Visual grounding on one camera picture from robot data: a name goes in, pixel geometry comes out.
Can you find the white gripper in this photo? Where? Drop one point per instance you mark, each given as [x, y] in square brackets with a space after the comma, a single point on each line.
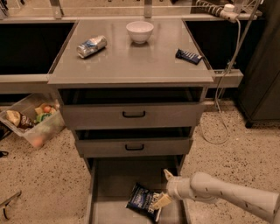
[174, 187]

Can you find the blue chip bag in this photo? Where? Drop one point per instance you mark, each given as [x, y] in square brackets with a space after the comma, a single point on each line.
[141, 200]

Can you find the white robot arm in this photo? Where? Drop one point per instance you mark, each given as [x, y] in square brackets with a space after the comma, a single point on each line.
[203, 187]

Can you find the bottom grey drawer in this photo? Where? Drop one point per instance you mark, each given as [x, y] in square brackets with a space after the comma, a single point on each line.
[112, 181]

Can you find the grey drawer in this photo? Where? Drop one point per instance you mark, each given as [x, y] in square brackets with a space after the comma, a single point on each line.
[131, 108]
[115, 143]
[112, 181]

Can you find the middle grey drawer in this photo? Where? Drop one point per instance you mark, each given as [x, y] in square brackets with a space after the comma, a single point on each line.
[115, 143]

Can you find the grey drawer cabinet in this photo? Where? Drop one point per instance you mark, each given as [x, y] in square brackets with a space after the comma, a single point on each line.
[124, 64]

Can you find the top grey drawer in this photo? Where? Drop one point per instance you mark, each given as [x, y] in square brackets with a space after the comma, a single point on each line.
[131, 108]

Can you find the brown snack bag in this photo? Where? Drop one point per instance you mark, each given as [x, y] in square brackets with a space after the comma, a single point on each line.
[19, 120]

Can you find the dark blue snack bar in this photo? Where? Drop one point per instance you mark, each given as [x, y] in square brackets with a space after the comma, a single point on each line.
[188, 56]

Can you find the dark grey cabinet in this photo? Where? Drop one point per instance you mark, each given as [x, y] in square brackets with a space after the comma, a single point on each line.
[259, 95]

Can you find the red orange fruit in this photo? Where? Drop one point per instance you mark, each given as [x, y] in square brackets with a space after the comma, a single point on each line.
[47, 109]

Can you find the green snack pack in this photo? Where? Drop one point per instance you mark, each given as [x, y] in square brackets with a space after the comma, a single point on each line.
[42, 117]

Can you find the clear plastic bin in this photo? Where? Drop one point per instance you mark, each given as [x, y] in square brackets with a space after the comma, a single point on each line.
[31, 106]

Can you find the white ceramic bowl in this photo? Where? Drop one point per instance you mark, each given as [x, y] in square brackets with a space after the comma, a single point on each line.
[139, 31]

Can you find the crushed silver soda can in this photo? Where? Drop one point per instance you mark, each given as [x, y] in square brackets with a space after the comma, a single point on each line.
[91, 46]

